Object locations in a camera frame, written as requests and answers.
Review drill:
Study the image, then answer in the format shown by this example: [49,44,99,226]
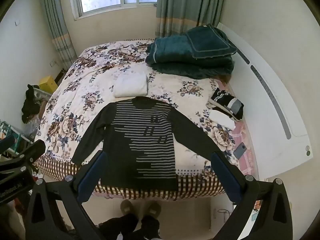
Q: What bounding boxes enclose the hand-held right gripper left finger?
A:
[25,151,109,240]

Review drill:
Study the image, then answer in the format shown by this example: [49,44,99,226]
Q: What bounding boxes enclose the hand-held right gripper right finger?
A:
[211,151,293,240]

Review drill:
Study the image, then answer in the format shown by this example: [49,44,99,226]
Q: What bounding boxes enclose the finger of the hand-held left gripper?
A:
[0,136,16,153]
[0,139,47,172]

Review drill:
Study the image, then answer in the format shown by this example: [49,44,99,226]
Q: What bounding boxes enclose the dark striped sweater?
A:
[71,97,227,192]

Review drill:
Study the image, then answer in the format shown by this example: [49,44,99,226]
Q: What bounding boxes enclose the dark green folded clothes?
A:
[145,36,235,81]

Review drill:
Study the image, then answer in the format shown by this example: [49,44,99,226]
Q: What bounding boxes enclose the green rack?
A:
[0,119,33,155]

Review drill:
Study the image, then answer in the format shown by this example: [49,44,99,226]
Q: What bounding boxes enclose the clear plastic bag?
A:
[23,118,41,143]

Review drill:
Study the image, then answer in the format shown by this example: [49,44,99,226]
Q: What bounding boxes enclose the dark smartphone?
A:
[232,142,248,160]

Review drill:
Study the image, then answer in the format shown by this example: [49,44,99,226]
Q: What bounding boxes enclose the pink bed sheet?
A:
[229,119,256,176]

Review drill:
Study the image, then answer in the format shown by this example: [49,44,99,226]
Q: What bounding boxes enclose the person's left slipper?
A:
[120,199,137,217]

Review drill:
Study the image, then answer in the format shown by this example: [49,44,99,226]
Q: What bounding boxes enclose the person's slipper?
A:
[120,199,137,217]
[146,201,162,217]

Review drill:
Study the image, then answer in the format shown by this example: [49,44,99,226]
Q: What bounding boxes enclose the white basket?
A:
[32,87,53,103]

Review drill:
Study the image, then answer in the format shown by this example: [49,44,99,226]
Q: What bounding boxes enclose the white folded garment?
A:
[208,110,236,131]

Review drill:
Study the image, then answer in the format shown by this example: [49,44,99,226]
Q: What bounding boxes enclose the yellow box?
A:
[38,75,59,96]

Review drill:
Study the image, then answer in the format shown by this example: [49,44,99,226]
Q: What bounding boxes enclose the person's right slipper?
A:
[146,201,162,217]

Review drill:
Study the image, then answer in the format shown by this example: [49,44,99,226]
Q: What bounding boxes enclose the floral blanket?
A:
[33,38,251,201]

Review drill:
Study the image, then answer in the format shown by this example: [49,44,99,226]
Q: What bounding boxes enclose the white headboard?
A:
[216,22,313,178]

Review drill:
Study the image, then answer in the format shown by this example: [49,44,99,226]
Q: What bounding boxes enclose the black white striped garment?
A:
[211,87,244,121]

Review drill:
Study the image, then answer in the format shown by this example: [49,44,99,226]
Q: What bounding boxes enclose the white folded cloth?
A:
[113,73,149,99]

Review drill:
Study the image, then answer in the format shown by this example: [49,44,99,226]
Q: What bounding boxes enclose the teal striped curtain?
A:
[155,0,227,40]
[37,0,78,71]

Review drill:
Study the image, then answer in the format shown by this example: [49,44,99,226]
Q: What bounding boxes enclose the teal pillow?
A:
[186,24,238,60]

